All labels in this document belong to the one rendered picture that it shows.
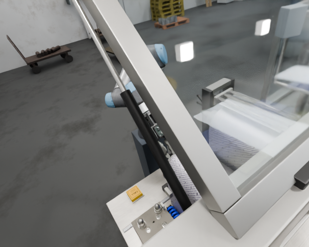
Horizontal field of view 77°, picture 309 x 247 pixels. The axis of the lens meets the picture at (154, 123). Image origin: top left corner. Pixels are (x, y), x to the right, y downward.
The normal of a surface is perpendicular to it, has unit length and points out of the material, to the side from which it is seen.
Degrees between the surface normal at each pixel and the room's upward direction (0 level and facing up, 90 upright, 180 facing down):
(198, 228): 0
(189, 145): 42
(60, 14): 90
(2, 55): 90
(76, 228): 0
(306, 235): 0
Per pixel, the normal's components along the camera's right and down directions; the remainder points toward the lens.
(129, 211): -0.15, -0.77
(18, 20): 0.50, 0.48
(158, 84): 0.26, -0.27
